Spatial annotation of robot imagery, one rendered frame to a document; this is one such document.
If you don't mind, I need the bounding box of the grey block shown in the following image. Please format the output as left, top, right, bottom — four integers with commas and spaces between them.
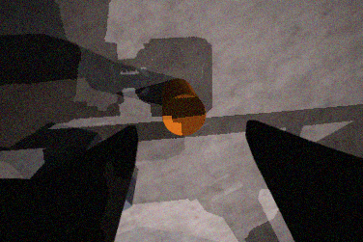
30, 133, 136, 211

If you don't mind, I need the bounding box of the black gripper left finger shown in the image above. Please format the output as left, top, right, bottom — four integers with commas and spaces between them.
0, 125, 138, 242

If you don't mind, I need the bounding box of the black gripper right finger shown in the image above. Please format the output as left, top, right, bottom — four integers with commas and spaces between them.
245, 121, 363, 242

